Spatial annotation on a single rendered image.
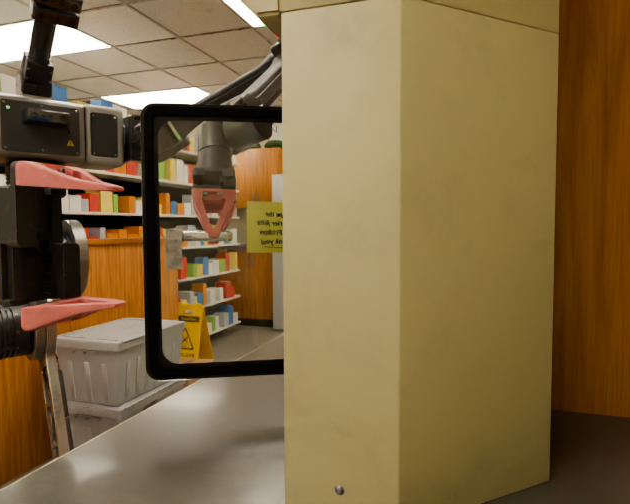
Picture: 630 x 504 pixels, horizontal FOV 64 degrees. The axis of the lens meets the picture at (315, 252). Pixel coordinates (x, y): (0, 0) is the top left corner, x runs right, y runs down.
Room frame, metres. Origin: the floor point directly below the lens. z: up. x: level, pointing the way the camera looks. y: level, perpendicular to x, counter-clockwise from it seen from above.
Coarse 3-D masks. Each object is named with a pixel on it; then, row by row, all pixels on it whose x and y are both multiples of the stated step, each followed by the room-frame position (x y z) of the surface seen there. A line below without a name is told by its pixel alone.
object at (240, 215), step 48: (192, 144) 0.73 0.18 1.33; (240, 144) 0.74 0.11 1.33; (192, 192) 0.73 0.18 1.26; (240, 192) 0.74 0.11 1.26; (192, 240) 0.73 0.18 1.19; (240, 240) 0.74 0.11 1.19; (192, 288) 0.73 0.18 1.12; (240, 288) 0.74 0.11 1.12; (192, 336) 0.73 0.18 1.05; (240, 336) 0.74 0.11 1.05
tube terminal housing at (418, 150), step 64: (320, 0) 0.46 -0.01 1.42; (384, 0) 0.44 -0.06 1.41; (448, 0) 0.46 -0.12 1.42; (512, 0) 0.49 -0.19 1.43; (320, 64) 0.46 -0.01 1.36; (384, 64) 0.44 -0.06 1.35; (448, 64) 0.46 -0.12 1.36; (512, 64) 0.50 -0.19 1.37; (320, 128) 0.46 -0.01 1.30; (384, 128) 0.44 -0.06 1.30; (448, 128) 0.46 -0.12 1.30; (512, 128) 0.50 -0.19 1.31; (320, 192) 0.46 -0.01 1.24; (384, 192) 0.44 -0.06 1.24; (448, 192) 0.46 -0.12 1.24; (512, 192) 0.50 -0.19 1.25; (320, 256) 0.46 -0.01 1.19; (384, 256) 0.44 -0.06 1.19; (448, 256) 0.46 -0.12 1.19; (512, 256) 0.50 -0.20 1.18; (320, 320) 0.46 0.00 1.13; (384, 320) 0.44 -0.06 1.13; (448, 320) 0.46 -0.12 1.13; (512, 320) 0.50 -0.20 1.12; (320, 384) 0.46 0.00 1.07; (384, 384) 0.44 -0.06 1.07; (448, 384) 0.46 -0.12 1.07; (512, 384) 0.50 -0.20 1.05; (320, 448) 0.46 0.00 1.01; (384, 448) 0.44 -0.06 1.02; (448, 448) 0.46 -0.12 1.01; (512, 448) 0.50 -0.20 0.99
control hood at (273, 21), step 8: (240, 0) 0.49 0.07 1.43; (248, 0) 0.48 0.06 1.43; (256, 0) 0.48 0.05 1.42; (264, 0) 0.48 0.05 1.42; (272, 0) 0.47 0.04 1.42; (280, 0) 0.47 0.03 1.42; (248, 8) 0.48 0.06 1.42; (256, 8) 0.48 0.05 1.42; (264, 8) 0.48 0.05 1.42; (272, 8) 0.47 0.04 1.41; (280, 8) 0.47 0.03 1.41; (256, 16) 0.48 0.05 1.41; (264, 16) 0.48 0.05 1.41; (272, 16) 0.48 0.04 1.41; (280, 16) 0.48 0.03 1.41; (272, 24) 0.50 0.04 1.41; (280, 24) 0.50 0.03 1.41; (280, 32) 0.52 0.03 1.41
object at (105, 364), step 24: (72, 336) 2.52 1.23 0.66; (96, 336) 2.54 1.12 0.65; (120, 336) 2.53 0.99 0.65; (144, 336) 2.57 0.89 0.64; (72, 360) 2.48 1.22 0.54; (96, 360) 2.43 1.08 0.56; (120, 360) 2.42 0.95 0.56; (144, 360) 2.60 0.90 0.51; (72, 384) 2.50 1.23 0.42; (96, 384) 2.45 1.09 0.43; (120, 384) 2.43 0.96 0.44; (144, 384) 2.62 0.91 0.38
